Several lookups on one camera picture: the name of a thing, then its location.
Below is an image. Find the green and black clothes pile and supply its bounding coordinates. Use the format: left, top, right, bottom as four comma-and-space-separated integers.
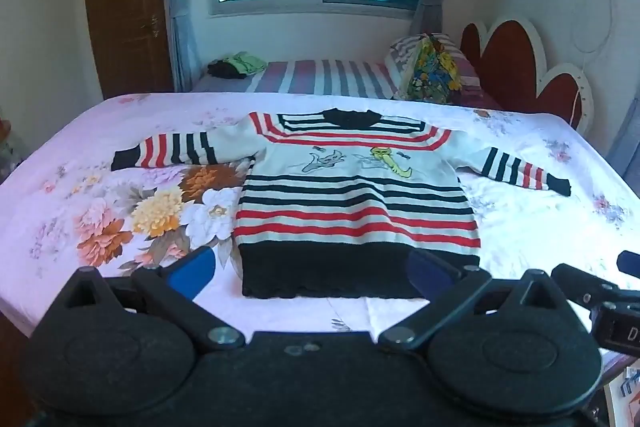
206, 52, 268, 79

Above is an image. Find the red heart headboard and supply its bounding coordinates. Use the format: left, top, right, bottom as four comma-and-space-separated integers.
460, 16, 594, 135

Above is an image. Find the colourful patterned pillow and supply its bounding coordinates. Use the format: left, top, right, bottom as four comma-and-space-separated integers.
405, 34, 462, 104

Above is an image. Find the striped knit sweater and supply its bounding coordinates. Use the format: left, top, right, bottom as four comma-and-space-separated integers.
112, 108, 570, 299

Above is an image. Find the striped far bed sheet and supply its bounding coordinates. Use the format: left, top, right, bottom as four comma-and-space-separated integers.
188, 58, 501, 111

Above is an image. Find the brown wooden door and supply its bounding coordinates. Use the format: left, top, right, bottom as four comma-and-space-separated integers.
85, 0, 174, 98

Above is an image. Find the striped pillow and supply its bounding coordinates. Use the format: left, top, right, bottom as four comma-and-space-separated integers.
385, 32, 483, 105

